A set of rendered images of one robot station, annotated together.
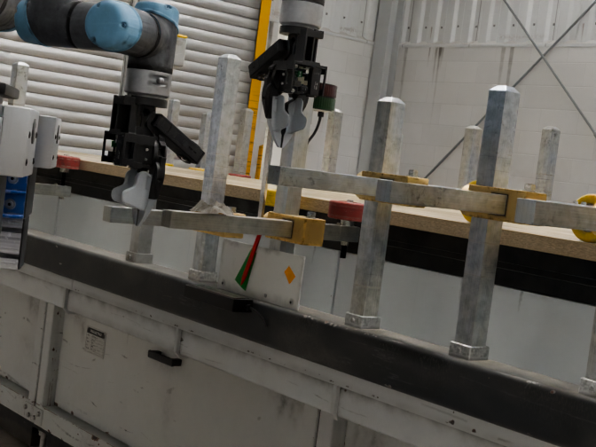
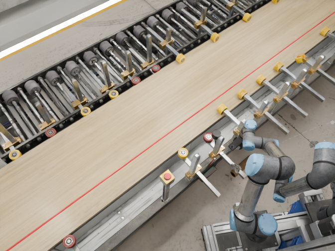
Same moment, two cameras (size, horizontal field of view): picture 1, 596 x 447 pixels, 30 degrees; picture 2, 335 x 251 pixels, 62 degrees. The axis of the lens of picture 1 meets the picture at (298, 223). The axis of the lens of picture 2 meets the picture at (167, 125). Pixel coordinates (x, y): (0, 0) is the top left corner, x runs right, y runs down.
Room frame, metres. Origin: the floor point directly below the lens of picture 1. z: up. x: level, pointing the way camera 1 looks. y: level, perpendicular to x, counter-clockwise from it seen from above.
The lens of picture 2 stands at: (2.58, 0.92, 2.89)
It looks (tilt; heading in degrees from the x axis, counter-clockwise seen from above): 60 degrees down; 266
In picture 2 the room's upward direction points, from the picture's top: 4 degrees clockwise
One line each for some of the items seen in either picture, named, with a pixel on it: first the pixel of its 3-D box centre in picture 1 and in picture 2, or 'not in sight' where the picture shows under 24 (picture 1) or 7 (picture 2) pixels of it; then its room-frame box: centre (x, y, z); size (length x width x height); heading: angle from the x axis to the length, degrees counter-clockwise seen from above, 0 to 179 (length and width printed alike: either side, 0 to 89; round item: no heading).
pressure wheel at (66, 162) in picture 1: (64, 174); (71, 242); (3.15, 0.68, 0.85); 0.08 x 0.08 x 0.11
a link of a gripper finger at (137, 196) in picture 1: (137, 198); not in sight; (1.83, 0.27, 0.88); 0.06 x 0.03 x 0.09; 128
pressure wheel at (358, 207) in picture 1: (346, 229); (207, 139); (2.17, -0.10, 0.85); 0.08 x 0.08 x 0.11
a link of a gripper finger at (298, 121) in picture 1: (295, 123); not in sight; (1.99, 0.03, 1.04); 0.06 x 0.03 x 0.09; 34
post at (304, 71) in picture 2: not in sight; (293, 86); (1.35, -0.61, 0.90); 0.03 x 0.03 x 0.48; 39
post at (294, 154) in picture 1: (286, 205); (215, 151); (2.12, 0.02, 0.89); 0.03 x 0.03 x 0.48; 39
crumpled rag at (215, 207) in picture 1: (215, 207); (236, 167); (1.97, 0.15, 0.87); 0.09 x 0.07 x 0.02; 129
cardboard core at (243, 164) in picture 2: not in sight; (242, 166); (1.65, -0.18, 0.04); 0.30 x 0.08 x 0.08; 39
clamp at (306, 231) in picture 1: (293, 228); (216, 151); (2.11, 0.01, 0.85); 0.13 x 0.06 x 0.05; 39
